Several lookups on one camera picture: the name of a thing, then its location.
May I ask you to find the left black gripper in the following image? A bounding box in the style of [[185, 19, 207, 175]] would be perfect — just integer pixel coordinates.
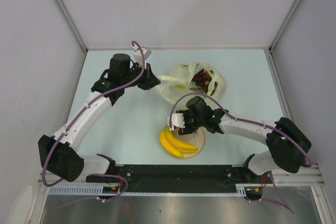
[[121, 62, 160, 91]]

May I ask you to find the cream plate with branch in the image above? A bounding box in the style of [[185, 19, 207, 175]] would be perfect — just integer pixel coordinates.
[[173, 128, 206, 159]]

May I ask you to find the yellow fake banana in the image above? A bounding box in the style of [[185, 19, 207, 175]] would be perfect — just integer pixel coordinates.
[[159, 126, 198, 158]]

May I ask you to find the yellow-green plastic bag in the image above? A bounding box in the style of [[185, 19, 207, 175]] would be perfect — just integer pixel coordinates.
[[155, 62, 227, 104]]

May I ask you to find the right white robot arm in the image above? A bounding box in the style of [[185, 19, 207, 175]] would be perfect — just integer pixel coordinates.
[[167, 96, 312, 183]]

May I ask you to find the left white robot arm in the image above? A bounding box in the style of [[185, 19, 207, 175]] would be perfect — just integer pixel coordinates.
[[38, 51, 161, 182]]

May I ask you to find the brown fake grape bunch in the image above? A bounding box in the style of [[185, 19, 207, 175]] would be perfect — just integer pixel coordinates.
[[190, 69, 218, 96]]

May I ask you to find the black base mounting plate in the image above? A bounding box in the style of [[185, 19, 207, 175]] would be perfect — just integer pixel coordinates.
[[86, 164, 274, 194]]

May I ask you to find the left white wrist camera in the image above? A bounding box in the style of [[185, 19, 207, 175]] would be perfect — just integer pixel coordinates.
[[133, 46, 152, 65]]

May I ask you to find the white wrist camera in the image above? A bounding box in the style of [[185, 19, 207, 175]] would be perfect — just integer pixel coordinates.
[[166, 113, 185, 131], [133, 46, 152, 65]]

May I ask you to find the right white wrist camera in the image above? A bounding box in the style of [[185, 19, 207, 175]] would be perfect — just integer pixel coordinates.
[[166, 113, 185, 131]]

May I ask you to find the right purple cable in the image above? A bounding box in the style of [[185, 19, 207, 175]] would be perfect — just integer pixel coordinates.
[[169, 92, 314, 214]]

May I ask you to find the purple cable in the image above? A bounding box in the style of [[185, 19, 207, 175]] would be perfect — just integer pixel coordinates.
[[41, 40, 145, 204], [169, 92, 314, 214]]

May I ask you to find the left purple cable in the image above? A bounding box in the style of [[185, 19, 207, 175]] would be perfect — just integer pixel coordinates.
[[41, 40, 145, 204]]

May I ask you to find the white slotted cable duct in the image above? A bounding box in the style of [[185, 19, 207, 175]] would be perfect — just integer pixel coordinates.
[[49, 185, 263, 197]]

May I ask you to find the left corner aluminium post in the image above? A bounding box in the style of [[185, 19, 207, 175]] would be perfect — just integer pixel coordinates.
[[53, 0, 88, 55]]

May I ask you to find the corner aluminium post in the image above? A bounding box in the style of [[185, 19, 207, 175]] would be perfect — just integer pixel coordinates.
[[268, 0, 303, 53], [53, 0, 88, 55]]

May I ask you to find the right corner aluminium post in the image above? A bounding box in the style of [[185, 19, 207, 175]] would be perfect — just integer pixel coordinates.
[[268, 0, 303, 53]]

